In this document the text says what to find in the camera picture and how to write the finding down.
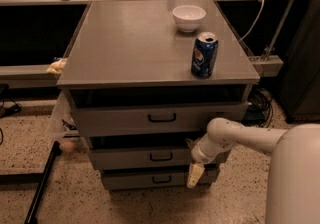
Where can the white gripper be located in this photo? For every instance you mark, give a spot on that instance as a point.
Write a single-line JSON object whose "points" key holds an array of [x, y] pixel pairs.
{"points": [[200, 155]]}

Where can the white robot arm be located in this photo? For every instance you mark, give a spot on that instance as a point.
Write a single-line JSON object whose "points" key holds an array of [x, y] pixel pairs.
{"points": [[293, 188]]}

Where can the black metal floor frame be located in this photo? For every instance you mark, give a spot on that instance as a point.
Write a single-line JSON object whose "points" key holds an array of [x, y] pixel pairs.
{"points": [[40, 179]]}

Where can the grey drawer cabinet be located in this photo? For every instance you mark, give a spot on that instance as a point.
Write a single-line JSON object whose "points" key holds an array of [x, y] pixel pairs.
{"points": [[133, 97]]}

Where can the blue Pepsi can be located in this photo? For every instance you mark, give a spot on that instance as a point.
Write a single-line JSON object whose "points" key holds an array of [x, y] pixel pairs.
{"points": [[204, 54]]}

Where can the clear plastic bag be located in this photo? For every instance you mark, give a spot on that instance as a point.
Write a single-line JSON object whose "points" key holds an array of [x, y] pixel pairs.
{"points": [[61, 126]]}

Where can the grey drawer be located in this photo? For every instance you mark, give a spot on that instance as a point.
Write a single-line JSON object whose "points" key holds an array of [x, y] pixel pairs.
{"points": [[114, 121], [145, 178], [144, 157]]}

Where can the white ceramic bowl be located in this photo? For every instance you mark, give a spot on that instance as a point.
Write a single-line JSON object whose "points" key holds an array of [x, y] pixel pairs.
{"points": [[188, 17]]}

